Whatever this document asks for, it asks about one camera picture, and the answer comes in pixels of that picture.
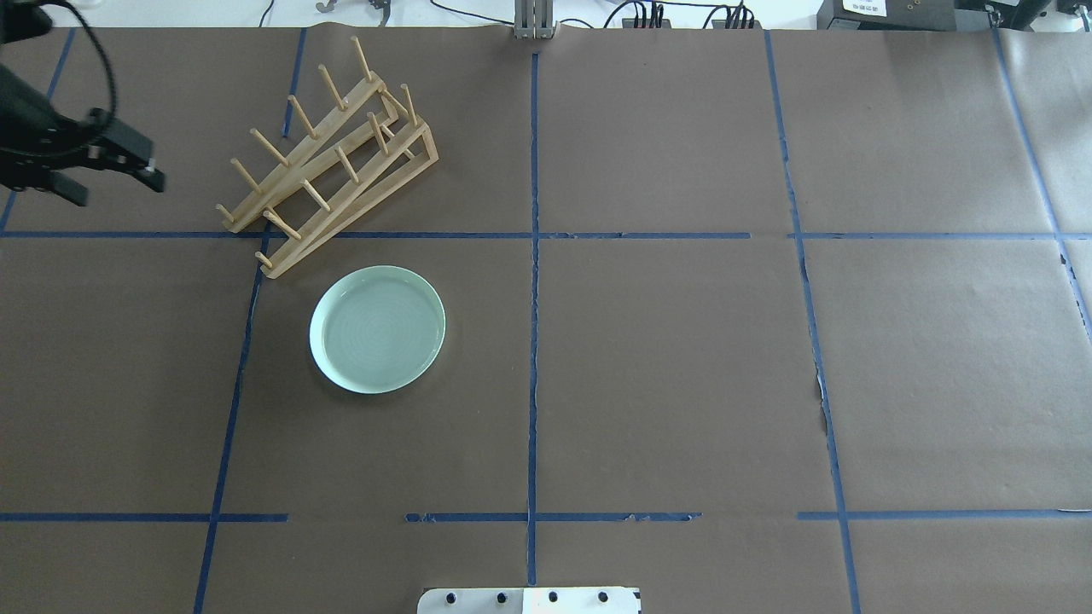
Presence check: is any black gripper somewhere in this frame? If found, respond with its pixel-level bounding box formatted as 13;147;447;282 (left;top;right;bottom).
1;102;166;206

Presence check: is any light green round plate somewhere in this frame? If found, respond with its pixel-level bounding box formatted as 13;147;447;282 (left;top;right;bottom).
309;265;447;394

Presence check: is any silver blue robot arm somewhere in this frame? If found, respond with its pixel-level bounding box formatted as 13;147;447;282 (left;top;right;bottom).
1;1;166;206

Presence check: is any wooden plate rack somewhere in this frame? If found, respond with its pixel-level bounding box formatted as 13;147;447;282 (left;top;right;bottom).
215;35;439;279

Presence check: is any black braided cable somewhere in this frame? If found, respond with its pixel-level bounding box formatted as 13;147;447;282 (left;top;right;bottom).
34;0;119;137

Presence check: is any grey aluminium post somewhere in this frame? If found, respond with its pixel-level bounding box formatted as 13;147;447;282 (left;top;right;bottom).
512;0;557;40

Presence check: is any white pedestal base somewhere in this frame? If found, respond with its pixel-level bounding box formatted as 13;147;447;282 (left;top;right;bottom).
416;586;643;613

